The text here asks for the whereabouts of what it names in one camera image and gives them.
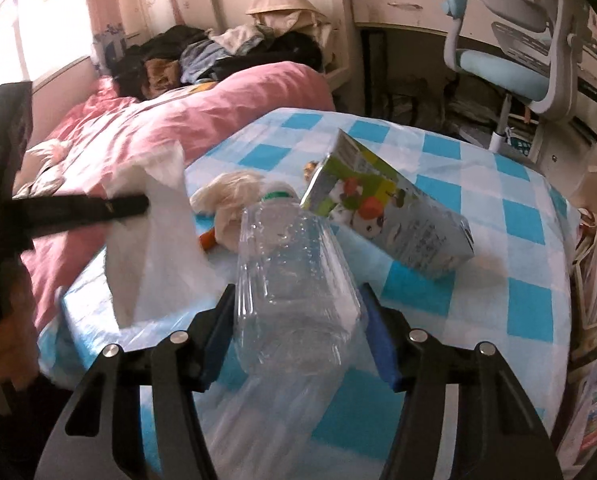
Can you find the crumpled tissue ball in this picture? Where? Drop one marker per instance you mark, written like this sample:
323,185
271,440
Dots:
228,195

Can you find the orange and brown wrapper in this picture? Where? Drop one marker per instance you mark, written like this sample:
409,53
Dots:
311,167

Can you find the pink duvet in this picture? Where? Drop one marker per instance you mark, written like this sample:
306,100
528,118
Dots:
153,120

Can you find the white tissue sheet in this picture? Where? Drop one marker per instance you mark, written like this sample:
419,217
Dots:
168,260

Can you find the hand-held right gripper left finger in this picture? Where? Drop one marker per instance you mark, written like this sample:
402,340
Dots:
214,355

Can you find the white desk with drawer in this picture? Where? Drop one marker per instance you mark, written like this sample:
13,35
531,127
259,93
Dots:
403,5

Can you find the blue and grey office chair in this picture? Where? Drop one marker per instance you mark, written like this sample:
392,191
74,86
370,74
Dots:
498,70

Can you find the black folded garment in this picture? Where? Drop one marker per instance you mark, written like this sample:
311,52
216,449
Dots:
288,52

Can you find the small orange scrap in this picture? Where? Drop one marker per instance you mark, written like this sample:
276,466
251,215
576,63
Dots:
208,240

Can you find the white garment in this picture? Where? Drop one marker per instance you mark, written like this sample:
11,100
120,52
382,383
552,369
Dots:
236,37

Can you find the printed drink carton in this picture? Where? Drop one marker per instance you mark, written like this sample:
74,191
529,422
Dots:
413,230

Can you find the clear plastic bottle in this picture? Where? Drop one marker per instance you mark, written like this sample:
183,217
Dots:
293,285

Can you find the brown garment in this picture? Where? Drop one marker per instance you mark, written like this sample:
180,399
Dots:
161,75

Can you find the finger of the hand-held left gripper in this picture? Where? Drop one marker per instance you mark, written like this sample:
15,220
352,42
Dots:
78,212

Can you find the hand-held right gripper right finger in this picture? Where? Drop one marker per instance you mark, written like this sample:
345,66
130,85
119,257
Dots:
383,350

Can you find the black clothes heap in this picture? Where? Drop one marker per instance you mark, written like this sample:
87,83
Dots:
168,42

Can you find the window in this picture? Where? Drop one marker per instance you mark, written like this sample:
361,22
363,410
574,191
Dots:
48,15

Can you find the blue-grey garment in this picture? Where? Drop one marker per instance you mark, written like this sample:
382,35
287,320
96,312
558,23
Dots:
203,60

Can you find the beige fabric bag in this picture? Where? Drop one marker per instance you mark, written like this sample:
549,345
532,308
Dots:
283,12

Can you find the blue checked tablecloth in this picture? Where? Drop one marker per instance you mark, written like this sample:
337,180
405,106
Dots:
478,240

